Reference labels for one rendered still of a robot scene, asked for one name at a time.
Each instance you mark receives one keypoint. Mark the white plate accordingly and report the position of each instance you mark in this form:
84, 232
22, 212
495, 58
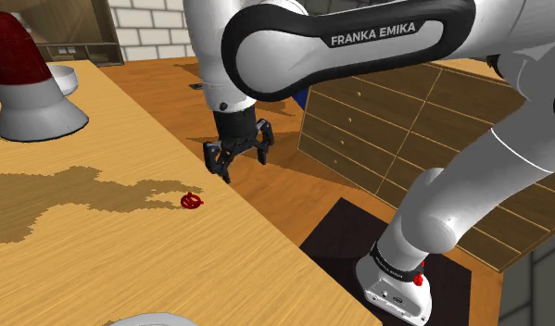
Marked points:
155, 319

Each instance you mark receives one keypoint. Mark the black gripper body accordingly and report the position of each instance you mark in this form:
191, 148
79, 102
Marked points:
235, 128

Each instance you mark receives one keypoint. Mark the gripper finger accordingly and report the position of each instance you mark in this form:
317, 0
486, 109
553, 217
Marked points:
266, 135
217, 158

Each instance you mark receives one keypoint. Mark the white bowl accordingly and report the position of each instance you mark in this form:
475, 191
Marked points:
67, 79

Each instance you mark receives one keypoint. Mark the blue object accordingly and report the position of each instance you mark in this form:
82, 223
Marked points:
302, 97

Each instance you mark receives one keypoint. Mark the red and white flared vase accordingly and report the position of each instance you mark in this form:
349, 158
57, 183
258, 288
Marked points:
28, 104

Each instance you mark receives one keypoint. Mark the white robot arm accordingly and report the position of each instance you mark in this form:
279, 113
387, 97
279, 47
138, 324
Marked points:
281, 58

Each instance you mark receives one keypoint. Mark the dark robot stand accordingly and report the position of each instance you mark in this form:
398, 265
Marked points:
340, 239

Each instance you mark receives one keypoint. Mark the brown wooden cabinet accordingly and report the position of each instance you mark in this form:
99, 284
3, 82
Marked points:
92, 49

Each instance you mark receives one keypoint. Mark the wooden chest of drawers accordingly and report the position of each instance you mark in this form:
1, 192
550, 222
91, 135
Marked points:
372, 117

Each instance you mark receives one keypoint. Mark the small dark flat object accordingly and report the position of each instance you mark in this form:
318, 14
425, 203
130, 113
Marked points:
196, 86

